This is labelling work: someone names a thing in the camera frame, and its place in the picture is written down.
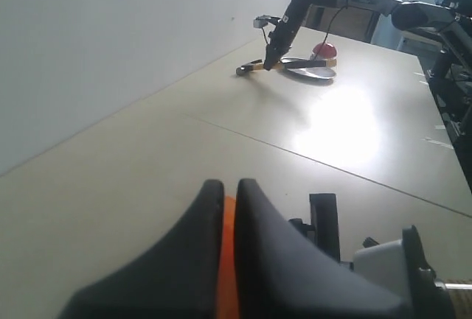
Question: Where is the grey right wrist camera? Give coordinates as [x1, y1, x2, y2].
[352, 225, 455, 318]

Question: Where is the brown cardboard box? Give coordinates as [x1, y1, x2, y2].
[303, 6, 380, 43]

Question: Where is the distant black gripper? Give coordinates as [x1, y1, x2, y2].
[263, 20, 296, 71]

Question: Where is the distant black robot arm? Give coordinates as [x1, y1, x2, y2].
[61, 0, 471, 318]

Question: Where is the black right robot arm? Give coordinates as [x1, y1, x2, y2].
[289, 193, 471, 318]

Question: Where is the silver metal plate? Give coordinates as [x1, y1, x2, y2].
[280, 57, 336, 80]

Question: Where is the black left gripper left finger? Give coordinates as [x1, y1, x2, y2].
[60, 180, 224, 318]

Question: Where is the red dome button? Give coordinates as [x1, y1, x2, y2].
[310, 43, 338, 60]

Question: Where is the distant small wrist camera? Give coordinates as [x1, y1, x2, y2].
[253, 15, 271, 29]

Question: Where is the yellow black handled hammer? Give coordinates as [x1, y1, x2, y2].
[235, 57, 337, 76]

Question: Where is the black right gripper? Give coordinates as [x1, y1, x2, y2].
[289, 193, 353, 270]

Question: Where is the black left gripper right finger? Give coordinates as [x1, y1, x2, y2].
[234, 178, 406, 318]

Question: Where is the orange dish soap pump bottle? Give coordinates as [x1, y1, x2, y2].
[216, 196, 240, 319]

